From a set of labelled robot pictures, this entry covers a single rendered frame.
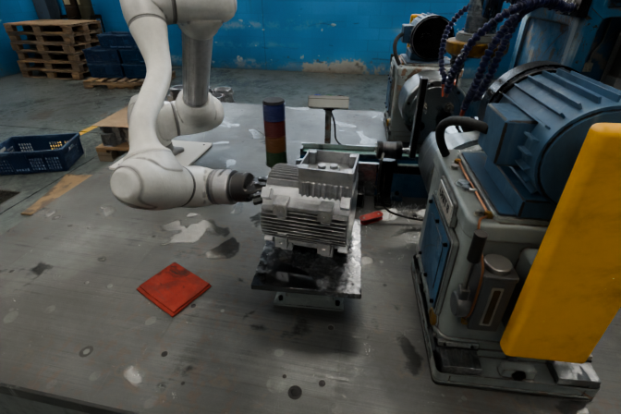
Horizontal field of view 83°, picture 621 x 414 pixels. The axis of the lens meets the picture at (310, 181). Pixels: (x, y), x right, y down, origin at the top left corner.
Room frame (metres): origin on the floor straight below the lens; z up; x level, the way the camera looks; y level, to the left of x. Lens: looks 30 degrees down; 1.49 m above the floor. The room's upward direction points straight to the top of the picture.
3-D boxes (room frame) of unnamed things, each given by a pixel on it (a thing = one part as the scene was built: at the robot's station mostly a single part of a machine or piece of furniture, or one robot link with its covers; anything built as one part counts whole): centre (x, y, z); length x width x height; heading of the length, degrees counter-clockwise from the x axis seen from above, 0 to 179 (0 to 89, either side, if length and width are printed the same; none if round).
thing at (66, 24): (6.67, 4.49, 0.45); 1.26 x 0.86 x 0.89; 79
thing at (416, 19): (1.78, -0.51, 1.16); 0.33 x 0.26 x 0.42; 173
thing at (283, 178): (0.71, 0.00, 1.02); 0.20 x 0.19 x 0.19; 76
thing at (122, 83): (5.99, 3.02, 0.39); 1.20 x 0.80 x 0.79; 87
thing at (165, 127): (1.43, 0.69, 0.98); 0.18 x 0.16 x 0.22; 119
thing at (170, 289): (0.65, 0.35, 0.80); 0.15 x 0.12 x 0.01; 55
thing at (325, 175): (0.70, -0.04, 1.11); 0.12 x 0.11 x 0.07; 76
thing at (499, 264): (0.43, -0.29, 1.07); 0.08 x 0.07 x 0.20; 83
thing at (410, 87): (1.50, -0.51, 1.04); 0.37 x 0.25 x 0.25; 173
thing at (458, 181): (0.56, -0.40, 0.99); 0.35 x 0.31 x 0.37; 173
